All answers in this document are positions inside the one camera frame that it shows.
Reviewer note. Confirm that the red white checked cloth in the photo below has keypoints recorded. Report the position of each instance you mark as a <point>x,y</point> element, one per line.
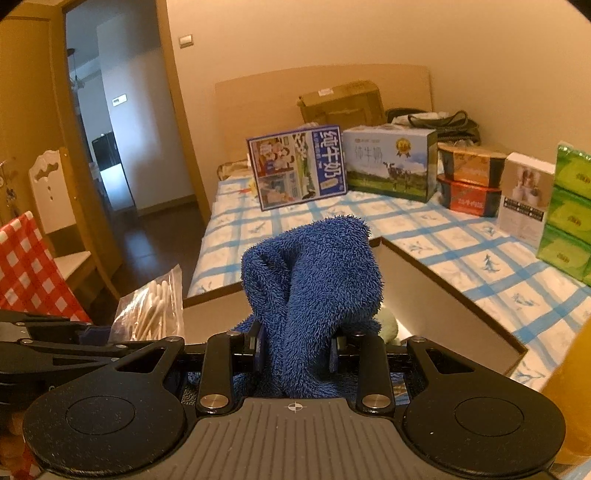
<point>29,278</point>

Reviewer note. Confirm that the green plush toy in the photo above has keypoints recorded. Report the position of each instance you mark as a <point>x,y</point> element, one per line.
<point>389,326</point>

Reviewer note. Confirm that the wooden headboard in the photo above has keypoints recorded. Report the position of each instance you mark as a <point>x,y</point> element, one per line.
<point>237,68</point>

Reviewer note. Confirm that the brown cardboard box on headboard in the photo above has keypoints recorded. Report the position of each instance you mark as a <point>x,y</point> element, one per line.
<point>349,105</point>

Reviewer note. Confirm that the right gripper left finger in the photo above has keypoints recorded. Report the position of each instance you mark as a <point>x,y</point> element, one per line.
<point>238,349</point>

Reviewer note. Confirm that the blue white checked sheet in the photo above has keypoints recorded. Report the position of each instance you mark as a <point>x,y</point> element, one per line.
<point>543,307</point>

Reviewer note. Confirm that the blue milk carton box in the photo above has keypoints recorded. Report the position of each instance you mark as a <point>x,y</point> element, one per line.
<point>297,166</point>

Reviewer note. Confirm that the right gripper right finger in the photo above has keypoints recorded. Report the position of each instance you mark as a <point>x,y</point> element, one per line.
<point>366,351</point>

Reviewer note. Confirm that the blue terry towel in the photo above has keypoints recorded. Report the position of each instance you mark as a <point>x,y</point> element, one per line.
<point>305,287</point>

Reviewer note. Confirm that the brown cardboard shoe box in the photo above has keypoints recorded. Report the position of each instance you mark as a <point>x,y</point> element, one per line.
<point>423,303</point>

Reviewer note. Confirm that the green white milk carton box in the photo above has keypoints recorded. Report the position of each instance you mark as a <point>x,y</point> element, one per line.
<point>392,160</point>

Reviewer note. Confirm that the upper orange snack box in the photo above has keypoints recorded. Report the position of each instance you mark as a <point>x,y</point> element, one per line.
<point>474,165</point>

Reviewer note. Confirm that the green tissue pack stack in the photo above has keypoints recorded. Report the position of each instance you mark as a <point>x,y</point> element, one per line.
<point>566,238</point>

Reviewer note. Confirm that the bag of cotton swabs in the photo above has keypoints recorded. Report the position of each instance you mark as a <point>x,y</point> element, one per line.
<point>152,312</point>

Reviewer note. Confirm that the white product box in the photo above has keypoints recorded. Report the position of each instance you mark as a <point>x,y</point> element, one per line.
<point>526,186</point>

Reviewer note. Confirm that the orange juice bottle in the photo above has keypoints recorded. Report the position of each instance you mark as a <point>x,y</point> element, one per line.
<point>569,389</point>

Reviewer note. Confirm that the black bag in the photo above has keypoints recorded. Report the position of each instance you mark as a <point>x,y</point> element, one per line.
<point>456,129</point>

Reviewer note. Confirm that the white wooden chair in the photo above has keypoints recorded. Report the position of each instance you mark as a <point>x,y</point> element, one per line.
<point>58,210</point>

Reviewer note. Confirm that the lower red snack box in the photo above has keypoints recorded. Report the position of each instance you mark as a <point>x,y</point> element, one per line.
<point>469,198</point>

